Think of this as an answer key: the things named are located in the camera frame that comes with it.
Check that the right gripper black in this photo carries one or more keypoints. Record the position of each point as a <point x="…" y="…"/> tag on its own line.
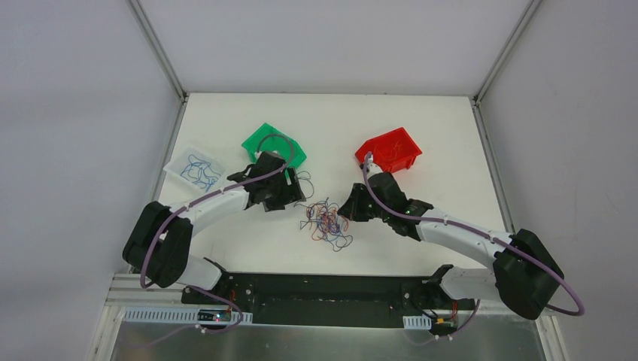
<point x="360" y="204"/>

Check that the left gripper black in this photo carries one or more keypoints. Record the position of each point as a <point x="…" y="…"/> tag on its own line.
<point x="281" y="188"/>

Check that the green plastic bin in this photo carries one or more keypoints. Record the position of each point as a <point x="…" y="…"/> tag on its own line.
<point x="268" y="138"/>

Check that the red plastic bin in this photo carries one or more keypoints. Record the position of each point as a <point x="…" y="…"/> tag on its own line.
<point x="393" y="151"/>

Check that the clear plastic bin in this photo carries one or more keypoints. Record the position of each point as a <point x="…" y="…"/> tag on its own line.
<point x="195" y="168"/>

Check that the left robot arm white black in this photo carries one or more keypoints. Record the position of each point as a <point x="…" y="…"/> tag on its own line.
<point x="160" y="242"/>

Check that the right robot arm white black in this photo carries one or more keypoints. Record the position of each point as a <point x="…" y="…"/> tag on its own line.
<point x="516" y="269"/>

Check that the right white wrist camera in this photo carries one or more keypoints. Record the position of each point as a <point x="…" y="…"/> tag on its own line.
<point x="369" y="166"/>

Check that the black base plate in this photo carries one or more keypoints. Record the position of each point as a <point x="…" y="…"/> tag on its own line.
<point x="328" y="300"/>

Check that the right slotted cable duct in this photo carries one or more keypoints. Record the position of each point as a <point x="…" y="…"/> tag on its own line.
<point x="420" y="322"/>

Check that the slotted cable duct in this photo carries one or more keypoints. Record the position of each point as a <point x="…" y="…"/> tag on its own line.
<point x="420" y="322"/>
<point x="214" y="316"/>

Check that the left slotted cable duct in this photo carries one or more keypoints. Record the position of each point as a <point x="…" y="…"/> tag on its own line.
<point x="214" y="316"/>

